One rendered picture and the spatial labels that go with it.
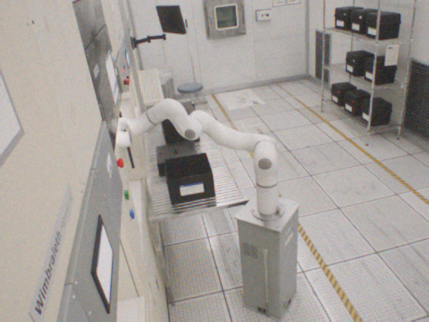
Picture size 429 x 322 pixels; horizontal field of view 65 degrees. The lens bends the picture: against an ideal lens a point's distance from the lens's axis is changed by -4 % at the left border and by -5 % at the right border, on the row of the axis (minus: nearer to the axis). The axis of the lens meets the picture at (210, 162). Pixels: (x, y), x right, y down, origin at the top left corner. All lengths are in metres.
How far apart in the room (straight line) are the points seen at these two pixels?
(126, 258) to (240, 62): 5.36
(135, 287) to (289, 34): 5.70
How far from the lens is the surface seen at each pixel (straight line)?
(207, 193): 2.14
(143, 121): 1.83
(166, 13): 3.64
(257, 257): 2.11
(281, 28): 6.57
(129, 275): 1.47
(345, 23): 4.81
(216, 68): 6.35
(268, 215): 1.96
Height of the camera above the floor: 1.98
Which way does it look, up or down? 29 degrees down
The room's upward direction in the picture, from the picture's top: 7 degrees counter-clockwise
